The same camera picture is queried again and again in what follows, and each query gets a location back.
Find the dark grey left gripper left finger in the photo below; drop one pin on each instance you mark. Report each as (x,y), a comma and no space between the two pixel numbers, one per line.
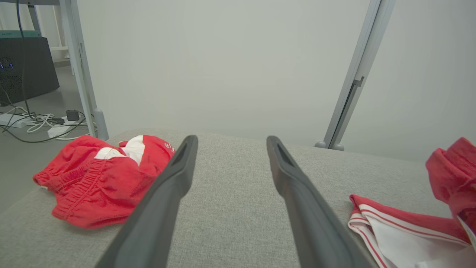
(156,223)

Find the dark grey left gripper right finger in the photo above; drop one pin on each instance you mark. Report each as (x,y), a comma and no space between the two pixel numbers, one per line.
(316,230)

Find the red shorts with white stripe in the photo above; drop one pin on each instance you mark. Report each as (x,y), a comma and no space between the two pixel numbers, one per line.
(96,190)

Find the red number 23 basketball jersey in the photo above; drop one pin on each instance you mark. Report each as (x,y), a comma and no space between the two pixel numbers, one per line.
(405,230)

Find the grey fabric sofa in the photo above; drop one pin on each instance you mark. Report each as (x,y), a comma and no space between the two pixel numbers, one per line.
(230,208)

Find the white power strip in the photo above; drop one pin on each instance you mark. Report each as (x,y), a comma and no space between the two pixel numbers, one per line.
(58,131)
(11,120)

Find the black power adapter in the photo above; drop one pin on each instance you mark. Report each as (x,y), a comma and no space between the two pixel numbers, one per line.
(72,115)

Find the black computer case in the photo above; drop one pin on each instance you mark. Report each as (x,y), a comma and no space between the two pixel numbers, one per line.
(29,70)

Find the teal flat box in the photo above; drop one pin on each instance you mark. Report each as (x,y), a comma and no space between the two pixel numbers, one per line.
(18,34)

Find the grey partition post with feet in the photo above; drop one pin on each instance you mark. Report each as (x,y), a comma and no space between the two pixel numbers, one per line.
(357,74)

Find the white desk frame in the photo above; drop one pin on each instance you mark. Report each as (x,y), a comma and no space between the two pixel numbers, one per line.
(34,18)

